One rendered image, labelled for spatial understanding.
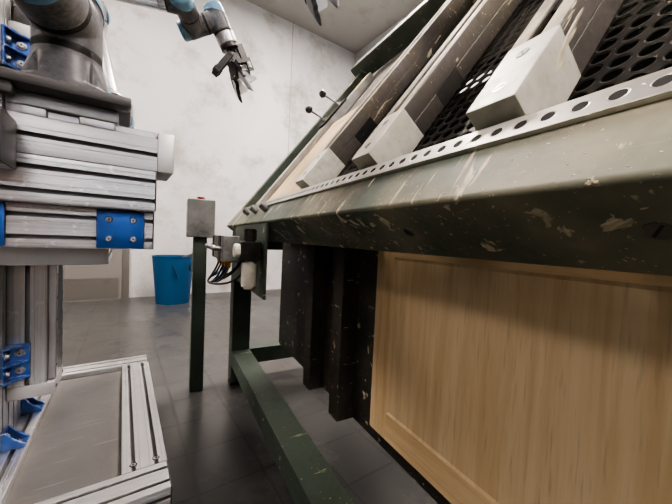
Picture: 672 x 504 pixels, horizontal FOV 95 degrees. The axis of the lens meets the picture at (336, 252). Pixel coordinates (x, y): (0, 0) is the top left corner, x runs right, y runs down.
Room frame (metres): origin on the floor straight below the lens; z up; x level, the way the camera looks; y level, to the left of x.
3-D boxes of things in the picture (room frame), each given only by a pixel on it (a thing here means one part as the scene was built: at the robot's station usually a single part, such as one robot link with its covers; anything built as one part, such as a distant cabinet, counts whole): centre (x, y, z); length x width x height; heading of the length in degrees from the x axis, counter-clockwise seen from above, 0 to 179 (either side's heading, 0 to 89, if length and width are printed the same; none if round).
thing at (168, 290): (3.41, 1.77, 0.28); 0.48 x 0.44 x 0.56; 125
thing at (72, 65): (0.67, 0.59, 1.09); 0.15 x 0.15 x 0.10
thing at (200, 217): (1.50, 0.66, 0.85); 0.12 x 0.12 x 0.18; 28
